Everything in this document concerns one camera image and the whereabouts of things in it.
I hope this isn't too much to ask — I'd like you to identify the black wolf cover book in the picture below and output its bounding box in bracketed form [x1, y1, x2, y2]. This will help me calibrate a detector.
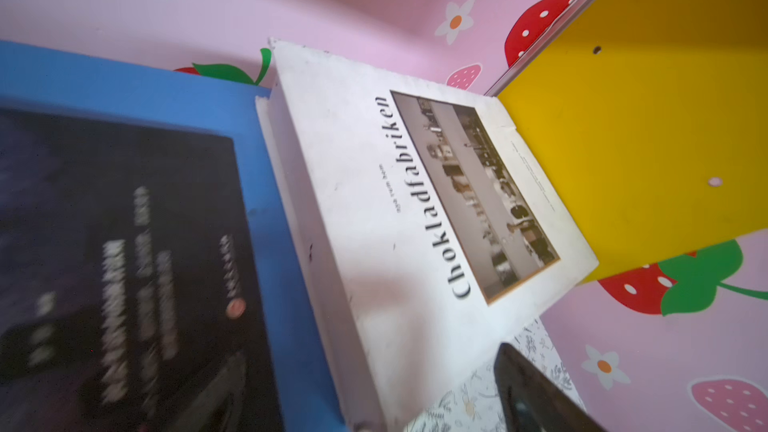
[1, 109, 283, 431]

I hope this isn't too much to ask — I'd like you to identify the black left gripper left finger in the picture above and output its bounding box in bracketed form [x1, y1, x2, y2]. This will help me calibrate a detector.
[155, 353, 247, 431]

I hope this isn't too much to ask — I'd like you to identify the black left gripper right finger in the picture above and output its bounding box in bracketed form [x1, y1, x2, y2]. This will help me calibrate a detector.
[494, 343, 605, 432]

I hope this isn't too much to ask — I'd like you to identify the yellow wooden bookshelf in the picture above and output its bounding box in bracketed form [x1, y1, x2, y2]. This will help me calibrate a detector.
[0, 0, 768, 432]

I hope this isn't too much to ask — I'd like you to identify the white photo cover book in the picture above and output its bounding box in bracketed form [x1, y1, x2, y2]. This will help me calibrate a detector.
[257, 39, 598, 431]

